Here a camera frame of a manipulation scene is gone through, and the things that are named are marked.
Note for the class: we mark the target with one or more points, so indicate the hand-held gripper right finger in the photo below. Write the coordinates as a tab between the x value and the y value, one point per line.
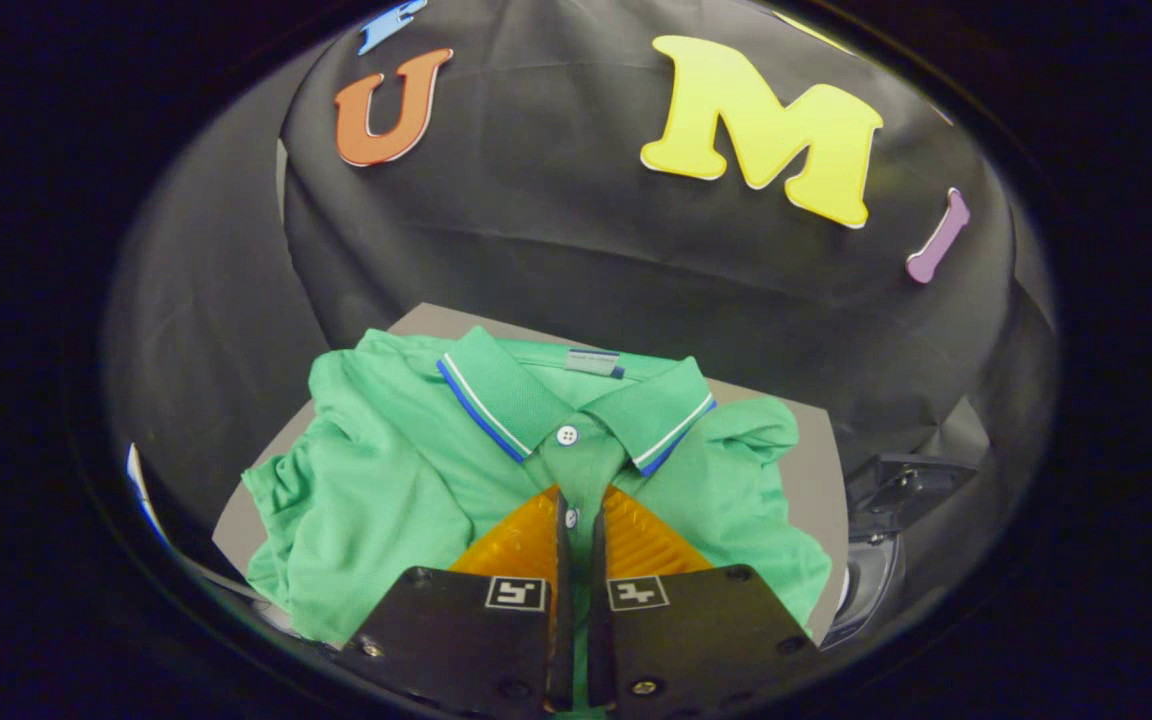
706	630

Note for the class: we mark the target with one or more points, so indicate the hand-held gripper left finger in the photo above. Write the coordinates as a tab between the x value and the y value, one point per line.
456	630

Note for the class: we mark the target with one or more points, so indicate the green polo shirt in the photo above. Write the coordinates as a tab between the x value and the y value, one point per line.
396	470

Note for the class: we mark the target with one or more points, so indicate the white cabinet with grey top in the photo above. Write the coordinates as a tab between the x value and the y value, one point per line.
816	460

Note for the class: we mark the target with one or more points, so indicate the white equipment with blue edge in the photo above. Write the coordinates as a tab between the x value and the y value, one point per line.
136	478

